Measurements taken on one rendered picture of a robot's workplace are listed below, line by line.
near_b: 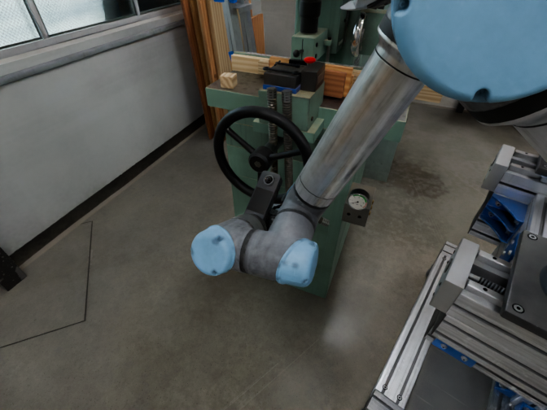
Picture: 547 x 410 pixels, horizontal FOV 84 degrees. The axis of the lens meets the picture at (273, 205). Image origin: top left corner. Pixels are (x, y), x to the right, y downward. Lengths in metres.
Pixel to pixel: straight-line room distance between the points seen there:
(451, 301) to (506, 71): 0.53
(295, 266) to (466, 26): 0.34
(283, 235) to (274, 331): 0.94
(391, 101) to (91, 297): 1.54
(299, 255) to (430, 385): 0.83
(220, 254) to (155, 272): 1.19
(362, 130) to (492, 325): 0.46
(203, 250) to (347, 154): 0.26
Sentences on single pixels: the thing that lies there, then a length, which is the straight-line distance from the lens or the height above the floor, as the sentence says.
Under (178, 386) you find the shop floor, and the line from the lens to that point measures 1.36.
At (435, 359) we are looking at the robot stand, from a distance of 1.24.
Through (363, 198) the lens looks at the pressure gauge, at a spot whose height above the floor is 0.68.
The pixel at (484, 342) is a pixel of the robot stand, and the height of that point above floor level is 0.67.
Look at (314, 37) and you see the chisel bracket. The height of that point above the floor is 1.04.
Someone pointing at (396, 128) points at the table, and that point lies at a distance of 0.87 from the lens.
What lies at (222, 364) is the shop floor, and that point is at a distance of 1.35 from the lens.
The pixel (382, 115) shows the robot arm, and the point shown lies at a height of 1.09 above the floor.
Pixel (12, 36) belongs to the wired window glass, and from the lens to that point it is 1.87.
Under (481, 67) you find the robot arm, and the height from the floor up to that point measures 1.19.
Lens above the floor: 1.25
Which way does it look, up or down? 42 degrees down
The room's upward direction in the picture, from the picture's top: straight up
